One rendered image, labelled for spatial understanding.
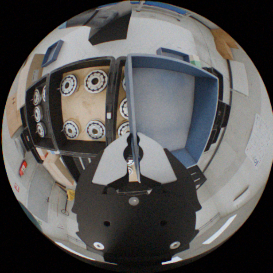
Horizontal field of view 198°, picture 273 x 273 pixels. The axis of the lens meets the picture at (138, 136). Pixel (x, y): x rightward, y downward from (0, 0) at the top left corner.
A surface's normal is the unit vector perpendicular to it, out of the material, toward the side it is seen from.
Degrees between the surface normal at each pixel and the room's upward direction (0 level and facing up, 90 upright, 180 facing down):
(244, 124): 90
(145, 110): 1
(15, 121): 78
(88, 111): 0
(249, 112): 90
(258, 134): 90
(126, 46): 0
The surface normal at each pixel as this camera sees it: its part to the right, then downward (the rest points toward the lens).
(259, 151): -0.99, 0.12
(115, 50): 0.16, 0.52
